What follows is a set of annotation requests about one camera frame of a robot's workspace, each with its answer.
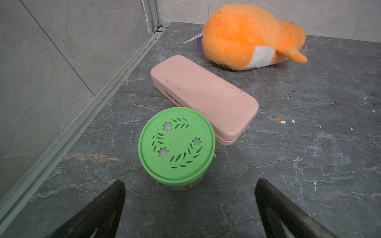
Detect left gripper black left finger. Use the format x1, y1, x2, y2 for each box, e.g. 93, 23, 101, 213
47, 180, 126, 238

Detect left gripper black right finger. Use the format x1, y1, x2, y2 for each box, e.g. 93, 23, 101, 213
255, 178, 337, 238

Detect orange plush whale toy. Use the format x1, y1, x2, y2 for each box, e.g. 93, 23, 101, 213
191, 3, 308, 71

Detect green lidded air freshener can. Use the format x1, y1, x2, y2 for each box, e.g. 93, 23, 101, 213
138, 107, 216, 191

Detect pink hard case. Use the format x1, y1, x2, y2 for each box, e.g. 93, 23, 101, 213
150, 55, 259, 145

